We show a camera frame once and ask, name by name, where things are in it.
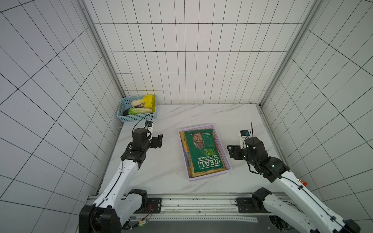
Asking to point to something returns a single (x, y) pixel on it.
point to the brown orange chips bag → (189, 159)
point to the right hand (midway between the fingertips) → (227, 146)
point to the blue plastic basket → (125, 103)
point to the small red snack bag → (303, 183)
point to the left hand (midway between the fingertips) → (152, 137)
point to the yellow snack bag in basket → (150, 101)
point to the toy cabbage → (136, 110)
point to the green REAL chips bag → (204, 153)
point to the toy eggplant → (126, 112)
